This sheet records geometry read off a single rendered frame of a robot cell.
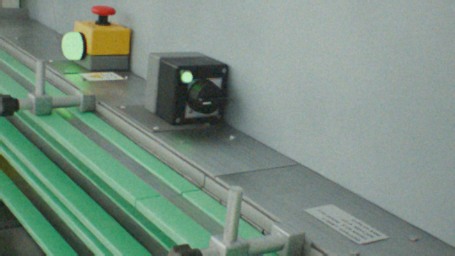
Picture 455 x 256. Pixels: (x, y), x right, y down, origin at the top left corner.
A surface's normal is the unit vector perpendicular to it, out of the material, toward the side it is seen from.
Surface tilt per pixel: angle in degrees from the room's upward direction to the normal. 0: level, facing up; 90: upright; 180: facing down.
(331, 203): 90
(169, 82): 0
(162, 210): 90
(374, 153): 0
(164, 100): 0
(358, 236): 90
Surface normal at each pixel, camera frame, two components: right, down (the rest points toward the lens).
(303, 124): -0.83, 0.08
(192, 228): 0.11, -0.95
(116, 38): 0.55, 0.30
